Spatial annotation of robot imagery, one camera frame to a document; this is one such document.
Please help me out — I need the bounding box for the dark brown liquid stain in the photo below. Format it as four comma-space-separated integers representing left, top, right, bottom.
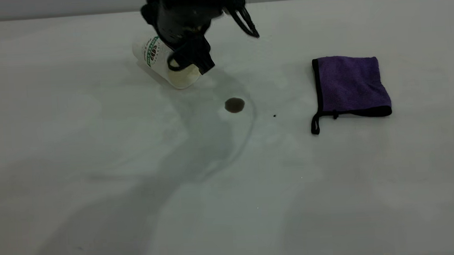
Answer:
224, 97, 246, 114

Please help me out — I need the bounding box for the black cable loop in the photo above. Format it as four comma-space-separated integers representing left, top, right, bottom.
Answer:
225, 3, 260, 40

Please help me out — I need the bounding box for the purple cloth with black trim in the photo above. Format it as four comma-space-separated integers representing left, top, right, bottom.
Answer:
307, 53, 393, 135

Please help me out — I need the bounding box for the white paper cup green print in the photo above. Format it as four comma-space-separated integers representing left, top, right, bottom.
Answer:
132, 34, 202, 92

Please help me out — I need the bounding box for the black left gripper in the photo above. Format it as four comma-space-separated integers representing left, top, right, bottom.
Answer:
140, 0, 250, 78

